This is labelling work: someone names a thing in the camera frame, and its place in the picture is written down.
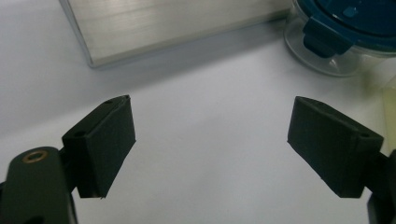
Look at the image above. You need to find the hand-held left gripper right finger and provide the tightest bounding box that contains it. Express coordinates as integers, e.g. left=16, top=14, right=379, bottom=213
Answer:
left=287, top=95, right=385, bottom=199

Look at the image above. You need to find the translucent green plastic container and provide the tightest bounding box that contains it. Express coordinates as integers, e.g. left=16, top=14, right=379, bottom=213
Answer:
left=381, top=87, right=396, bottom=147

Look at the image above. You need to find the silver metal block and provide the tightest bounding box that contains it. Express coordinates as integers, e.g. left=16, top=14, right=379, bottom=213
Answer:
left=58, top=0, right=295, bottom=69

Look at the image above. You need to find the round clear container blue lid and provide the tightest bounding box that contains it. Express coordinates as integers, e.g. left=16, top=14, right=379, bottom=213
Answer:
left=283, top=0, right=396, bottom=77

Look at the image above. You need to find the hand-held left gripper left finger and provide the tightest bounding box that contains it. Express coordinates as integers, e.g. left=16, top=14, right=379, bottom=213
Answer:
left=61, top=94, right=137, bottom=199

